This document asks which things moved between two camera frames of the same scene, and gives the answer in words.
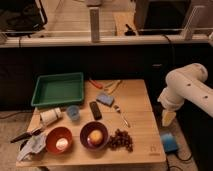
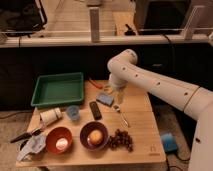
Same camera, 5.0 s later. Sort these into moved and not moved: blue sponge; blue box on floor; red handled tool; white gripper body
Moved: white gripper body
Not moved: red handled tool; blue box on floor; blue sponge
